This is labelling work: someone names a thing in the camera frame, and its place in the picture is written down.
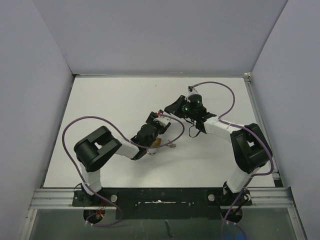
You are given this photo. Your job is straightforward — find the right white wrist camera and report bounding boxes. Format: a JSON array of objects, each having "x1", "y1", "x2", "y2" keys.
[{"x1": 185, "y1": 86, "x2": 201, "y2": 103}]

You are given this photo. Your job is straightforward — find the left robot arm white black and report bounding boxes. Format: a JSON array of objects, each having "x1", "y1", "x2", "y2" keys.
[{"x1": 73, "y1": 112, "x2": 171, "y2": 206}]

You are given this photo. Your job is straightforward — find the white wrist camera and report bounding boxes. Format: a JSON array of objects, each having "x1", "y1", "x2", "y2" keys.
[
  {"x1": 185, "y1": 86, "x2": 201, "y2": 103},
  {"x1": 153, "y1": 109, "x2": 171, "y2": 127}
]

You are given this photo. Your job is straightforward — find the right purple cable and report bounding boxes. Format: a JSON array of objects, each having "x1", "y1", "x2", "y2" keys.
[{"x1": 189, "y1": 80, "x2": 275, "y2": 240}]

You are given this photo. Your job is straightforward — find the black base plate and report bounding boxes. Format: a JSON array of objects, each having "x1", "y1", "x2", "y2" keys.
[{"x1": 72, "y1": 187, "x2": 252, "y2": 224}]

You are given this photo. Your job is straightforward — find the brass padlock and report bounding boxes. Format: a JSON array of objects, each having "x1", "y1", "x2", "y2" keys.
[{"x1": 146, "y1": 137, "x2": 162, "y2": 155}]

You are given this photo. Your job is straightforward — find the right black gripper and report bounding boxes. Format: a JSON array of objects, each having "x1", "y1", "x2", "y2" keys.
[{"x1": 165, "y1": 96, "x2": 195, "y2": 120}]

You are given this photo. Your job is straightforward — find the small silver keys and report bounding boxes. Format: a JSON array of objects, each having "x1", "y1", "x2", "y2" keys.
[{"x1": 166, "y1": 140, "x2": 177, "y2": 149}]

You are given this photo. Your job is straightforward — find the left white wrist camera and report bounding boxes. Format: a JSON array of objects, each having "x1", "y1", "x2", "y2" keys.
[{"x1": 153, "y1": 109, "x2": 171, "y2": 127}]

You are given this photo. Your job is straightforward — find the aluminium right rail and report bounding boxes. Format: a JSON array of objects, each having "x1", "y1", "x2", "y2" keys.
[{"x1": 243, "y1": 71, "x2": 308, "y2": 240}]

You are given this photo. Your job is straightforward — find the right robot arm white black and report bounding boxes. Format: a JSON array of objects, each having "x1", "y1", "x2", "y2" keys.
[{"x1": 164, "y1": 94, "x2": 272, "y2": 205}]

